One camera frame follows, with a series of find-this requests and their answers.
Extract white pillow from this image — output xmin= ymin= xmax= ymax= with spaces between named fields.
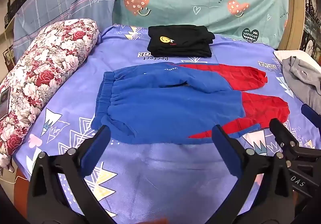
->
xmin=273 ymin=50 xmax=321 ymax=64

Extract folded black pants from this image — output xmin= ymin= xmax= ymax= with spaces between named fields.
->
xmin=147 ymin=24 xmax=215 ymax=58

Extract red floral pillow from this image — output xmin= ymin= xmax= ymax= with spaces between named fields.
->
xmin=0 ymin=19 xmax=100 ymax=177

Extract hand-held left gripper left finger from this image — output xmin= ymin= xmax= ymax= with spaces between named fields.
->
xmin=26 ymin=125 xmax=118 ymax=224

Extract blue and red sweatshirt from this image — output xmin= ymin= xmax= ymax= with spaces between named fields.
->
xmin=91 ymin=62 xmax=290 ymax=145

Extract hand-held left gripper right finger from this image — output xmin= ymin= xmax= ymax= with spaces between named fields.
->
xmin=212 ymin=124 xmax=296 ymax=224

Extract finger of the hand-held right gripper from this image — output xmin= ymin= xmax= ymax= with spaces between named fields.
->
xmin=300 ymin=104 xmax=321 ymax=125
xmin=269 ymin=118 xmax=303 ymax=162

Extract grey garment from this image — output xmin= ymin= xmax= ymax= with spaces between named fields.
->
xmin=282 ymin=56 xmax=321 ymax=114

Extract purple printed bed sheet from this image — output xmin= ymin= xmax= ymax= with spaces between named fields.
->
xmin=12 ymin=24 xmax=321 ymax=224

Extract white cable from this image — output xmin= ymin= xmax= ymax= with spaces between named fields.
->
xmin=0 ymin=156 xmax=28 ymax=185

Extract wooden bed frame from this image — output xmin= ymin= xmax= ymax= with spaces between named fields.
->
xmin=278 ymin=0 xmax=305 ymax=50

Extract phone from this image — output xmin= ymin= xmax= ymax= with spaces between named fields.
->
xmin=0 ymin=87 xmax=11 ymax=116

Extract black ornate wall decoration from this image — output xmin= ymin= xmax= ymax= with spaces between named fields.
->
xmin=305 ymin=0 xmax=321 ymax=59

